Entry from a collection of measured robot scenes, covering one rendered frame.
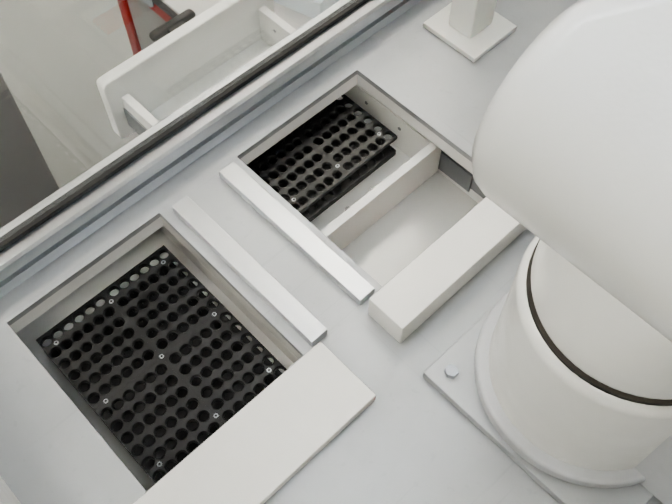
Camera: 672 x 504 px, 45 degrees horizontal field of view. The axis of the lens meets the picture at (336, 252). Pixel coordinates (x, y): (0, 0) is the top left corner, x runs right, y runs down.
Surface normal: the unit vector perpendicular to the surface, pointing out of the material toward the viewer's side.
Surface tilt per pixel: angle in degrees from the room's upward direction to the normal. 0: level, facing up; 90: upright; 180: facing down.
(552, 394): 90
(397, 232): 0
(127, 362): 0
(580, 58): 22
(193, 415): 0
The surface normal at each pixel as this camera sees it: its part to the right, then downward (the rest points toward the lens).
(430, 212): 0.00, -0.51
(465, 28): -0.72, 0.59
